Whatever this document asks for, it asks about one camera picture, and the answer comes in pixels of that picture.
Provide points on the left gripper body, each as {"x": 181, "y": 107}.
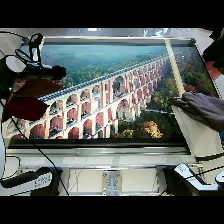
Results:
{"x": 55, "y": 71}

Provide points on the dark brown T-shirt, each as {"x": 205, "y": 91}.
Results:
{"x": 203, "y": 108}

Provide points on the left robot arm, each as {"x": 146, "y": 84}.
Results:
{"x": 8, "y": 71}

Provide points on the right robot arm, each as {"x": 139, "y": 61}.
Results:
{"x": 193, "y": 178}

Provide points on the silver frame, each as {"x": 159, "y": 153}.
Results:
{"x": 113, "y": 151}

